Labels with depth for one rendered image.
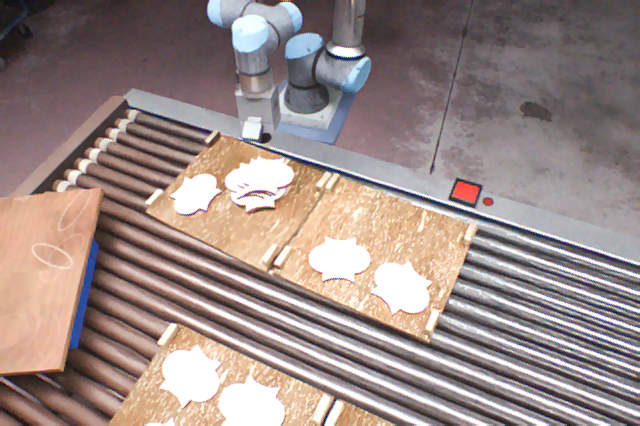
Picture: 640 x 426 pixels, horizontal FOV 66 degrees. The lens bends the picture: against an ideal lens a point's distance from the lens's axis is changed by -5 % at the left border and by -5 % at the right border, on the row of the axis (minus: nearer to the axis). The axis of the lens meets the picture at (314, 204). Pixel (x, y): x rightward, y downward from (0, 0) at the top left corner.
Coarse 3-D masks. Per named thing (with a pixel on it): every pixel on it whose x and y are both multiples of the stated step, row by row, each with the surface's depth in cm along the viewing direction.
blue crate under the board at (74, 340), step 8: (96, 248) 134; (96, 256) 133; (88, 264) 128; (88, 272) 128; (88, 280) 127; (88, 288) 127; (80, 296) 122; (88, 296) 126; (80, 304) 121; (80, 312) 121; (80, 320) 120; (80, 328) 119; (72, 336) 116; (72, 344) 116
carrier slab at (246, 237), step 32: (224, 160) 151; (256, 160) 150; (288, 160) 149; (224, 192) 143; (288, 192) 142; (192, 224) 137; (224, 224) 136; (256, 224) 135; (288, 224) 135; (256, 256) 129
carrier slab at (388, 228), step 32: (352, 192) 140; (320, 224) 134; (352, 224) 133; (384, 224) 133; (416, 224) 132; (448, 224) 131; (384, 256) 127; (416, 256) 126; (448, 256) 125; (320, 288) 122; (352, 288) 122; (448, 288) 120; (384, 320) 116; (416, 320) 115
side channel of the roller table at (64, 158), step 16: (112, 96) 172; (96, 112) 168; (112, 112) 167; (80, 128) 163; (96, 128) 163; (64, 144) 159; (80, 144) 159; (48, 160) 155; (64, 160) 155; (32, 176) 151; (48, 176) 151; (16, 192) 147; (32, 192) 147
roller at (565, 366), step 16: (64, 176) 155; (80, 176) 153; (112, 192) 149; (128, 192) 148; (144, 208) 145; (448, 320) 116; (464, 320) 116; (464, 336) 115; (480, 336) 114; (496, 336) 113; (512, 352) 112; (528, 352) 110; (544, 352) 110; (560, 368) 108; (576, 368) 107; (592, 368) 107; (592, 384) 106; (608, 384) 105; (624, 384) 104
